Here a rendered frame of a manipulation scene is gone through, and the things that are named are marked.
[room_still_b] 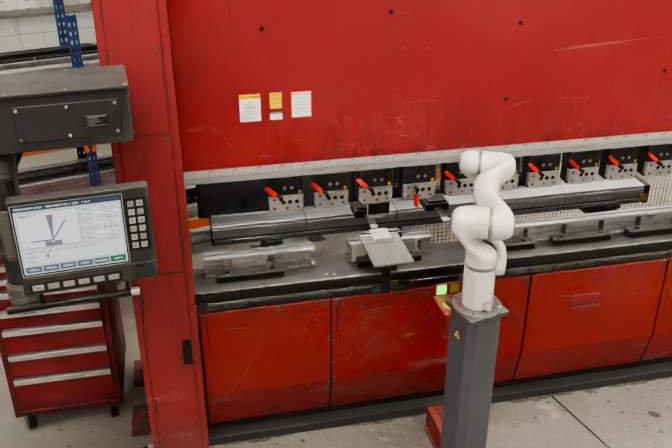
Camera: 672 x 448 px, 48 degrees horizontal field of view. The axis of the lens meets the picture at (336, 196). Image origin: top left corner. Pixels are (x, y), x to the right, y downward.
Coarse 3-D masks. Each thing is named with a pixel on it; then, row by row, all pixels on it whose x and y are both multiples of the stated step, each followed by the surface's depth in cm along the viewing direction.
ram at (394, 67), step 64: (192, 0) 286; (256, 0) 291; (320, 0) 296; (384, 0) 301; (448, 0) 307; (512, 0) 312; (576, 0) 318; (640, 0) 324; (192, 64) 296; (256, 64) 302; (320, 64) 307; (384, 64) 313; (448, 64) 319; (512, 64) 325; (576, 64) 331; (640, 64) 338; (192, 128) 307; (256, 128) 313; (320, 128) 319; (384, 128) 325; (448, 128) 332; (512, 128) 338; (576, 128) 345; (640, 128) 352
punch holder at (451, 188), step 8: (448, 168) 340; (456, 168) 341; (456, 176) 343; (464, 176) 344; (440, 184) 352; (448, 184) 343; (456, 184) 344; (464, 184) 347; (472, 184) 347; (448, 192) 345; (456, 192) 346; (464, 192) 347; (472, 192) 348
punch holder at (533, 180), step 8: (528, 160) 349; (536, 160) 348; (544, 160) 349; (552, 160) 350; (528, 168) 350; (544, 168) 351; (552, 168) 352; (528, 176) 351; (536, 176) 351; (544, 176) 352; (552, 176) 355; (528, 184) 352; (536, 184) 353; (544, 184) 354; (552, 184) 355
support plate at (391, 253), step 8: (368, 240) 345; (400, 240) 345; (368, 248) 339; (376, 248) 339; (384, 248) 339; (392, 248) 339; (400, 248) 339; (376, 256) 332; (384, 256) 332; (392, 256) 332; (400, 256) 332; (408, 256) 332; (376, 264) 326; (384, 264) 326; (392, 264) 327; (400, 264) 328
